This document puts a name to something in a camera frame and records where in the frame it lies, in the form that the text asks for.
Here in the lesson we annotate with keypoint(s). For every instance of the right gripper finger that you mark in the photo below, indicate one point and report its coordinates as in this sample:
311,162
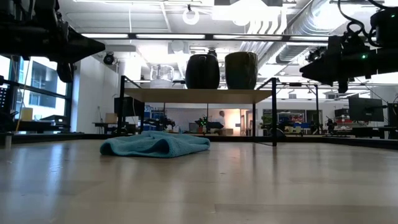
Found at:
326,71
318,54

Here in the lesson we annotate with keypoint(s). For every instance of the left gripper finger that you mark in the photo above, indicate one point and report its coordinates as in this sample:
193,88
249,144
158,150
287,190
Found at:
77,52
77,37

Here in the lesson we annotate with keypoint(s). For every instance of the brown green glazed mug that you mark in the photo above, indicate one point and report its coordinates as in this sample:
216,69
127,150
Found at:
241,71

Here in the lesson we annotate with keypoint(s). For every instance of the clear plastic cup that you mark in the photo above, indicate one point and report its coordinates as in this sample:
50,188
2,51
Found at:
161,77

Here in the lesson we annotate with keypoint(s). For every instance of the black mug green inside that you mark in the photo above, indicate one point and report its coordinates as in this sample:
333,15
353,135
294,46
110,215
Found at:
202,73

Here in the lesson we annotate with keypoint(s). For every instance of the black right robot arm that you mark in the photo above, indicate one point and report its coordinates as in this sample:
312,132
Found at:
385,28

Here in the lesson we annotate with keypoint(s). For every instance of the wooden shelf black metal legs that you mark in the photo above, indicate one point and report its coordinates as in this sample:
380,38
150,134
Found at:
199,96

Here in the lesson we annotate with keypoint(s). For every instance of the large black framed window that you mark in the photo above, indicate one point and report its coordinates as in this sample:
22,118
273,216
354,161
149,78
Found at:
43,84

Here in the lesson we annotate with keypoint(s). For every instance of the black computer monitor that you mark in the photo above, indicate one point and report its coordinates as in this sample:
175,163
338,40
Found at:
365,109

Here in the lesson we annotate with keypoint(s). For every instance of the plain cardboard box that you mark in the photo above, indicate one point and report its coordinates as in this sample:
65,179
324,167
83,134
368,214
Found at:
111,118
26,114

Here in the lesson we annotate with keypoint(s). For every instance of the black screen on stand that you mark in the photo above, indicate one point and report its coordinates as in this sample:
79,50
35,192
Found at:
129,107

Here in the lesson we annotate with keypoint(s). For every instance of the long overhead light bar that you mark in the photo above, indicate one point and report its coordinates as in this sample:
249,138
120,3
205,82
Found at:
168,36

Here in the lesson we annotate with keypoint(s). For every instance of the person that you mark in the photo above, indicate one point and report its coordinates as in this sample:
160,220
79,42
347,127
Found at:
221,119

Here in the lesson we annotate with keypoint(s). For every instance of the teal cloth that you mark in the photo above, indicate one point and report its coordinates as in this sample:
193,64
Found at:
155,144

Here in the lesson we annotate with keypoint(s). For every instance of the round black wall fixture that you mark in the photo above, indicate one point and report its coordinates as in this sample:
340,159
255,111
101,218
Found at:
109,58

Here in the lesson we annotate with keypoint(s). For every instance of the silver ventilation duct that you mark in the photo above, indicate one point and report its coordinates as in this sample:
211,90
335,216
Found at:
298,28

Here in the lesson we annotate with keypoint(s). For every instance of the small grey post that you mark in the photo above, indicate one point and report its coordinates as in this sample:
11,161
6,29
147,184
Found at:
8,141

